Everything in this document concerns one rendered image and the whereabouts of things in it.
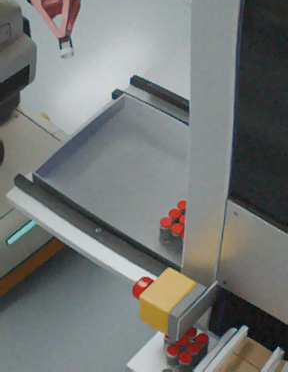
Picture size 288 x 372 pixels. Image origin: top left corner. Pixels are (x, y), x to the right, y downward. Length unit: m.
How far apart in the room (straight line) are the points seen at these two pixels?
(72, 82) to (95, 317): 1.01
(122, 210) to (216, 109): 0.54
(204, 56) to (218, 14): 0.08
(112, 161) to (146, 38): 1.75
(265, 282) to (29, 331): 1.34
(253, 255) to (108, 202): 0.45
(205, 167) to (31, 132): 1.48
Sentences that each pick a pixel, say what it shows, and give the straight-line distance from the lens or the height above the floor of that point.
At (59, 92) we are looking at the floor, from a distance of 3.13.
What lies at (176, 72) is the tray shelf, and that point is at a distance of 1.84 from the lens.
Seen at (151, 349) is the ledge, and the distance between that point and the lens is 1.40.
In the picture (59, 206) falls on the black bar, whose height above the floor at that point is 0.90.
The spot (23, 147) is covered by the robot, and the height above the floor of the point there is 0.28.
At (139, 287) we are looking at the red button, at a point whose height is 1.01.
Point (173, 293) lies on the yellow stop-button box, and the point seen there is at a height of 1.03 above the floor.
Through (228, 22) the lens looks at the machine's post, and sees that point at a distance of 0.97.
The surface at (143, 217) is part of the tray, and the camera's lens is 1.56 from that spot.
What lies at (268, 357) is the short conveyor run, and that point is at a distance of 1.34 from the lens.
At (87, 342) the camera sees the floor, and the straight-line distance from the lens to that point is 2.45.
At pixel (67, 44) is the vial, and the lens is 1.37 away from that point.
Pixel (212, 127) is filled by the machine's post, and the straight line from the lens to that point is 1.09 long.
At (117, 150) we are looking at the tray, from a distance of 1.67.
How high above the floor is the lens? 2.07
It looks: 47 degrees down
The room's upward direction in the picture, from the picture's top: straight up
